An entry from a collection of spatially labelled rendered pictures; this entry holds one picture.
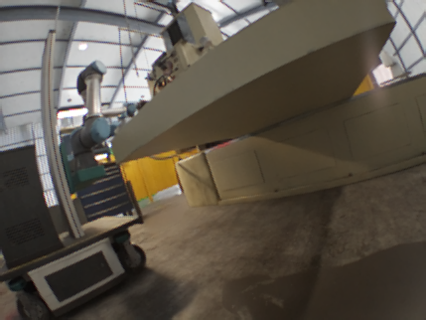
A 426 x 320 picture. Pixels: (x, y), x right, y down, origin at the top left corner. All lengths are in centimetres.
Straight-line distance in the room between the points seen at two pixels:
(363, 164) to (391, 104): 49
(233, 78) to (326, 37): 18
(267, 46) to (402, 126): 134
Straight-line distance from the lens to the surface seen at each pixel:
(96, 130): 96
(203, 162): 202
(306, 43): 33
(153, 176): 456
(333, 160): 150
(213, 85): 39
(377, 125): 151
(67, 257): 97
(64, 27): 1059
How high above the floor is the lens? 49
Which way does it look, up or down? level
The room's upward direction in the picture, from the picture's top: 19 degrees counter-clockwise
